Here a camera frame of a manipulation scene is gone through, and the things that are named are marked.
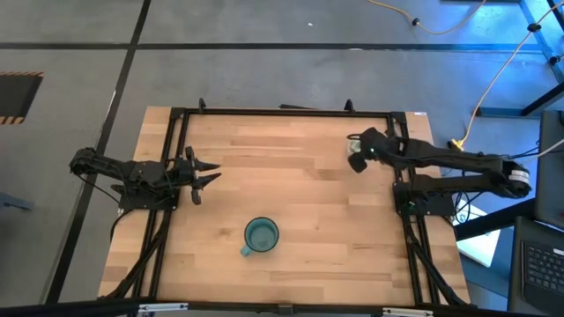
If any black diagonal desk bar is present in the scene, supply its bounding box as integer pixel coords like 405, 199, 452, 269
453, 196, 537, 242

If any white cable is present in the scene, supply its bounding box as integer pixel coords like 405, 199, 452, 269
506, 138, 564, 168

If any silver mount bracket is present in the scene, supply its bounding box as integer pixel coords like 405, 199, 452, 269
138, 302, 189, 314
381, 306, 435, 317

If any black aluminium table frame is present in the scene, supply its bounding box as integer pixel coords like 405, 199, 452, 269
99, 98, 471, 309

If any grey floor object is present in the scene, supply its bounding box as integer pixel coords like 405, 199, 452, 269
0, 192, 35, 211

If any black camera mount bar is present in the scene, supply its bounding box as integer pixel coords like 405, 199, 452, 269
0, 298, 564, 317

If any yellow power cable with plug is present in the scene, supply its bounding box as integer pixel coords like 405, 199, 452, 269
449, 0, 564, 154

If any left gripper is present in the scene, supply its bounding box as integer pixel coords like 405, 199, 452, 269
169, 145, 223, 207

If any white box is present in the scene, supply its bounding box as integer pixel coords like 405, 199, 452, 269
455, 200, 502, 269

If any black laptop keyboard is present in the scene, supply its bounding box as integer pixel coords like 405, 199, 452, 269
506, 215, 564, 317

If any teal speckled ceramic mug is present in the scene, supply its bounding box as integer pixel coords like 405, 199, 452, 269
239, 216, 280, 258

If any black hazard striped floor hatch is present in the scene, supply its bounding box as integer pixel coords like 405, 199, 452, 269
0, 71, 44, 126

